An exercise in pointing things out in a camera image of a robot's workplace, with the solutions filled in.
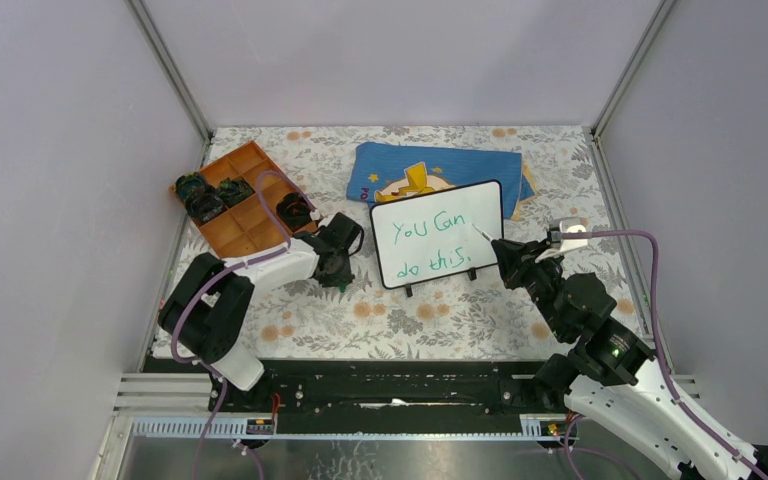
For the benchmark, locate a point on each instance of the dark rolled fabric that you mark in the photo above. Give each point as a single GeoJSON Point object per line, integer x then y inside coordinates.
{"type": "Point", "coordinates": [233, 191]}
{"type": "Point", "coordinates": [200, 199]}
{"type": "Point", "coordinates": [294, 211]}

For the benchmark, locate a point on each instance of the green whiteboard marker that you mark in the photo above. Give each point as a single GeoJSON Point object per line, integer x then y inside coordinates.
{"type": "Point", "coordinates": [483, 234]}

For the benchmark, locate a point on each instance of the dark rolled fabric middle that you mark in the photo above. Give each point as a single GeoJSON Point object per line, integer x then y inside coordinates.
{"type": "Point", "coordinates": [233, 191]}

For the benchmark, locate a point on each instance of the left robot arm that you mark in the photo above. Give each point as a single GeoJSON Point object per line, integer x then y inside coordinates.
{"type": "Point", "coordinates": [205, 312]}

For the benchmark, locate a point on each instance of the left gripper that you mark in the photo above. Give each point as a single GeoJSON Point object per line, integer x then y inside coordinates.
{"type": "Point", "coordinates": [343, 277]}

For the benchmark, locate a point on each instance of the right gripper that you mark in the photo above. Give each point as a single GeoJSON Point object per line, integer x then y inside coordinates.
{"type": "Point", "coordinates": [512, 256]}

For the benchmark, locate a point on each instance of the dark rolled fabric right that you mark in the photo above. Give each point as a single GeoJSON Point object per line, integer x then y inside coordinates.
{"type": "Point", "coordinates": [294, 211]}

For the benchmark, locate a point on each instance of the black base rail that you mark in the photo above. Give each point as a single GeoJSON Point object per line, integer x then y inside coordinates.
{"type": "Point", "coordinates": [471, 398]}

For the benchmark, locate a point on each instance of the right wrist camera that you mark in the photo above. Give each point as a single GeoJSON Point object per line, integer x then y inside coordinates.
{"type": "Point", "coordinates": [557, 236]}

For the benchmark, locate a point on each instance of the small whiteboard black frame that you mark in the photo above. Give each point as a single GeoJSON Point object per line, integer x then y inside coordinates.
{"type": "Point", "coordinates": [430, 237]}

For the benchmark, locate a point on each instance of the dark rolled fabric left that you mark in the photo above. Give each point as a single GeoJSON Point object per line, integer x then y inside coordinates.
{"type": "Point", "coordinates": [200, 199]}

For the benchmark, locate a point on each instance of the blue cartoon cloth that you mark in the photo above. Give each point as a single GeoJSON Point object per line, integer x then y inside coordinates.
{"type": "Point", "coordinates": [384, 173]}

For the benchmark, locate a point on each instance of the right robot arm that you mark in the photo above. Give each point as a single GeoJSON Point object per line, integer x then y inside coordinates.
{"type": "Point", "coordinates": [612, 376]}

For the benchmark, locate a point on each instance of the orange compartment tray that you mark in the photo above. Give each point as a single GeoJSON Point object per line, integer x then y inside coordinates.
{"type": "Point", "coordinates": [252, 225]}

